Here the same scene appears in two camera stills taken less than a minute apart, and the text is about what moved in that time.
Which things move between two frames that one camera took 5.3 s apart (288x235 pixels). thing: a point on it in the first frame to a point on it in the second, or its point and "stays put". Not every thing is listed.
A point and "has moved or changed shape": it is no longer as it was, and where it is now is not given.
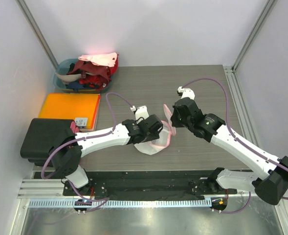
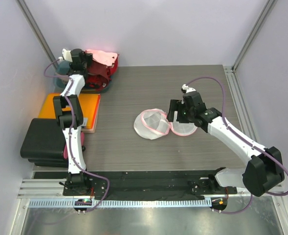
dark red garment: x=97 y=76 stays put
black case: x=43 y=135 stays put
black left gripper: x=152 y=135 to x=89 y=57
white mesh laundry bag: x=152 y=146 has moved or changed shape
